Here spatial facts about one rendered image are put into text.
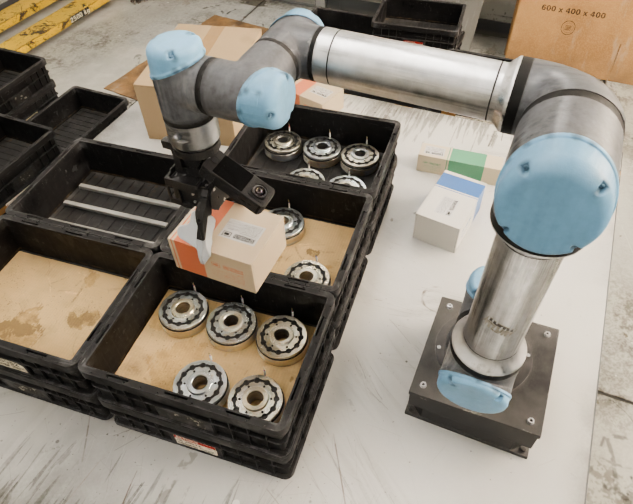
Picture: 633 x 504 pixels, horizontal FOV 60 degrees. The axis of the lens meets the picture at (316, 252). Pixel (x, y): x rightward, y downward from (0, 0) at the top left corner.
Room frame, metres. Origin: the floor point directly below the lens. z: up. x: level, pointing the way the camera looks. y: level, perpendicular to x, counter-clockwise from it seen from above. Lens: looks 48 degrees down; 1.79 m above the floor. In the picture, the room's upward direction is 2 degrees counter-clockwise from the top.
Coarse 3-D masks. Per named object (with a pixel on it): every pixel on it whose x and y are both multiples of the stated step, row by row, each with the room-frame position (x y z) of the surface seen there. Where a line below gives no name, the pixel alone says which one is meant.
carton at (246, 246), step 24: (216, 216) 0.70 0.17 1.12; (240, 216) 0.69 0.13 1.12; (264, 216) 0.69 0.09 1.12; (168, 240) 0.65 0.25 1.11; (216, 240) 0.64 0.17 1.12; (240, 240) 0.64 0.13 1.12; (264, 240) 0.63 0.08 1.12; (192, 264) 0.63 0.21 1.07; (216, 264) 0.61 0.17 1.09; (240, 264) 0.59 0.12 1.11; (264, 264) 0.62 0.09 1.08
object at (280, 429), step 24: (288, 288) 0.68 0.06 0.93; (312, 288) 0.68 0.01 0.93; (120, 312) 0.64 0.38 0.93; (96, 336) 0.59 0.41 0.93; (312, 360) 0.52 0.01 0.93; (120, 384) 0.48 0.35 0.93; (144, 384) 0.48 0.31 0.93; (192, 408) 0.44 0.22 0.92; (216, 408) 0.43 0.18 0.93; (288, 408) 0.43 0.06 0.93; (264, 432) 0.39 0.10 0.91
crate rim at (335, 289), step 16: (272, 176) 1.02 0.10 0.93; (336, 192) 0.96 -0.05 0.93; (352, 192) 0.96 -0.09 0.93; (368, 208) 0.90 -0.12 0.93; (176, 224) 0.87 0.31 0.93; (352, 240) 0.80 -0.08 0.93; (352, 256) 0.77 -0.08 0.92; (272, 272) 0.72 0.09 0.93; (320, 288) 0.68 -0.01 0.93; (336, 288) 0.68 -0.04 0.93
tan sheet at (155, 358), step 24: (144, 336) 0.65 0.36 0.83; (168, 336) 0.65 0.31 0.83; (192, 336) 0.64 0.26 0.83; (312, 336) 0.63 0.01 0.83; (144, 360) 0.59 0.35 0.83; (168, 360) 0.59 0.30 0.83; (192, 360) 0.59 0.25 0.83; (216, 360) 0.59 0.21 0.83; (240, 360) 0.58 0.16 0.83; (168, 384) 0.54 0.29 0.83; (288, 384) 0.53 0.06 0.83
